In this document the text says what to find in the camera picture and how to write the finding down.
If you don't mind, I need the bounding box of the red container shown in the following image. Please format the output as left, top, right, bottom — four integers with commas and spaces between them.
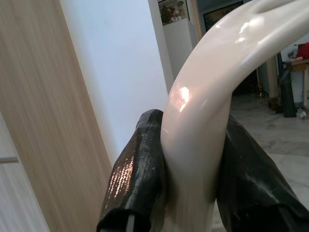
297, 42, 309, 60

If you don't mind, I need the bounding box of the beige plastic dustpan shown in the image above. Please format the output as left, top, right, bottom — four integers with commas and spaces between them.
160, 0, 309, 232

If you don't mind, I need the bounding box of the wooden top workbench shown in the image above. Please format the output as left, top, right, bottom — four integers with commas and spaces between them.
267, 57, 309, 105

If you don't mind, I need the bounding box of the dark framed panel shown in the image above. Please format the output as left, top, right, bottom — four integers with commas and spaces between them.
202, 0, 244, 33

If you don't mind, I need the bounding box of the black rolled tube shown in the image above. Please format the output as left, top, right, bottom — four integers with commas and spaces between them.
277, 52, 298, 118

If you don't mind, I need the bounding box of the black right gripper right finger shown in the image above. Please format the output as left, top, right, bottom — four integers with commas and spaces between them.
216, 113, 309, 232

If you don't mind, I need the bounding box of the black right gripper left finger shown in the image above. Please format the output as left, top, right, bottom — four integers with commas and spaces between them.
96, 108, 168, 232

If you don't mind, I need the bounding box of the white display cabinet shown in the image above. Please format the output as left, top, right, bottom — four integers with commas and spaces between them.
156, 0, 197, 95

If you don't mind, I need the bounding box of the pale wood cabinet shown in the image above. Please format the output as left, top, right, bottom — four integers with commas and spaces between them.
0, 111, 50, 232

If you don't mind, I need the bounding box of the light wood door panel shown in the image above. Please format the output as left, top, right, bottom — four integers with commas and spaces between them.
0, 0, 114, 232

